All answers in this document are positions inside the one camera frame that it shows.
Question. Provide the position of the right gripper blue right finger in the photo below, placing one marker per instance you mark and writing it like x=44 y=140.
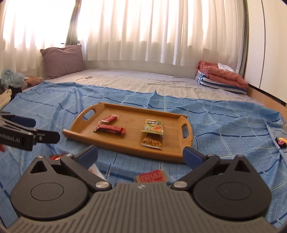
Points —
x=193 y=158

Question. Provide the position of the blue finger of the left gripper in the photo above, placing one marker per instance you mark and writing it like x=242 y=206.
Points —
x=24 y=121
x=46 y=137

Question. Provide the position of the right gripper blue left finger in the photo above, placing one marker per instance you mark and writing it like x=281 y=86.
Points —
x=87 y=157

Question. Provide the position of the dark red chocolate bar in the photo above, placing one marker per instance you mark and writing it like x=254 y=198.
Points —
x=110 y=129

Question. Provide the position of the red patterned wafer pack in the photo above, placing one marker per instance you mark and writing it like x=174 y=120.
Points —
x=153 y=176

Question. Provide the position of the brown sunflower seed pack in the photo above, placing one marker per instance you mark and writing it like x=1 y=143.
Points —
x=154 y=141

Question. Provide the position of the red Biscoff biscuit pack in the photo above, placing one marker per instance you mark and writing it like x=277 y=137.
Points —
x=108 y=119

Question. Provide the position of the yellow orange tofu snack pack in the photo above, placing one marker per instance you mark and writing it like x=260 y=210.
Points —
x=153 y=127

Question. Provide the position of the red nut snack bag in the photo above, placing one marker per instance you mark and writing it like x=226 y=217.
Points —
x=55 y=157

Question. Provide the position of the person's left hand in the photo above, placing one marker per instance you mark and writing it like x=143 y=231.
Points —
x=2 y=148

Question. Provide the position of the wooden serving tray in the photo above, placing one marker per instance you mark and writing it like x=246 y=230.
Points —
x=178 y=133

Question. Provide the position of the purple pillow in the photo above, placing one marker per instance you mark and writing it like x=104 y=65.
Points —
x=61 y=61

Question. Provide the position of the white mattress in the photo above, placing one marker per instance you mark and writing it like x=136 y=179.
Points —
x=144 y=82

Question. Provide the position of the folded blue striped blanket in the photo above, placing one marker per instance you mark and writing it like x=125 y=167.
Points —
x=204 y=81

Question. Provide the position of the small colourful toy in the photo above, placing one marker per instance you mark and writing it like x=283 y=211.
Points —
x=282 y=142

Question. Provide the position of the grey green drape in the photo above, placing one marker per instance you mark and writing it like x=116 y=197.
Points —
x=72 y=38

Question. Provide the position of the white sheer curtain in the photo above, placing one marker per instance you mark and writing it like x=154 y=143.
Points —
x=179 y=33

